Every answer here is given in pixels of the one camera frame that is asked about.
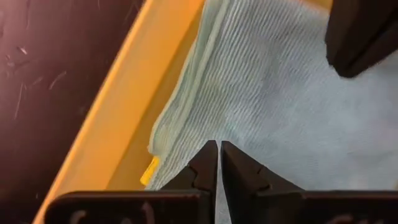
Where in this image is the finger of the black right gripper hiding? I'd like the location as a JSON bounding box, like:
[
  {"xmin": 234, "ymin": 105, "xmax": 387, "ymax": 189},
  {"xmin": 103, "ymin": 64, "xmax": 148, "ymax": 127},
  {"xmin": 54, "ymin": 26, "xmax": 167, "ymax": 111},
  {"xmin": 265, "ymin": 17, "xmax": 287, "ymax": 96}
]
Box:
[{"xmin": 324, "ymin": 0, "xmax": 398, "ymax": 79}]

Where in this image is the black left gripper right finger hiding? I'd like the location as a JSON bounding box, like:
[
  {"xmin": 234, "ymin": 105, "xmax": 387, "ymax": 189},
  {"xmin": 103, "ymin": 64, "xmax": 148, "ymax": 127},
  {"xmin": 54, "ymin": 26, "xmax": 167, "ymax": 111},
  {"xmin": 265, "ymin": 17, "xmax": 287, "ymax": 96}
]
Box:
[{"xmin": 220, "ymin": 140, "xmax": 305, "ymax": 224}]

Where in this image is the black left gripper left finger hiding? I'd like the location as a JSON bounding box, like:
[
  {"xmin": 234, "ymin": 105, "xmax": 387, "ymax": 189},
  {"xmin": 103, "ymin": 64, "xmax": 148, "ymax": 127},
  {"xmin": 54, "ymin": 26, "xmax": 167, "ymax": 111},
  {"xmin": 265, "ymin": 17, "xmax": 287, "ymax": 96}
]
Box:
[{"xmin": 160, "ymin": 139, "xmax": 219, "ymax": 224}]

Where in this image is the blue microfiber towel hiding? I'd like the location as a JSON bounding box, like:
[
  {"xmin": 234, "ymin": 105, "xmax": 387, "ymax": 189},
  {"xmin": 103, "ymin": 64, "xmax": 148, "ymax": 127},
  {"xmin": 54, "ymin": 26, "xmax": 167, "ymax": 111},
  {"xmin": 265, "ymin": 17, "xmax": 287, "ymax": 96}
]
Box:
[{"xmin": 145, "ymin": 0, "xmax": 398, "ymax": 224}]

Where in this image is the translucent green plastic bin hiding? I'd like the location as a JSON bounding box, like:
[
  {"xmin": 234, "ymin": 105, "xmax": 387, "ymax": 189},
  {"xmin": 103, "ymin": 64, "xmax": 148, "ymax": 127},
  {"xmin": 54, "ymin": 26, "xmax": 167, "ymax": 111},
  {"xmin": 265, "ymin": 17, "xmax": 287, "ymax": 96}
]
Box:
[{"xmin": 32, "ymin": 0, "xmax": 334, "ymax": 224}]

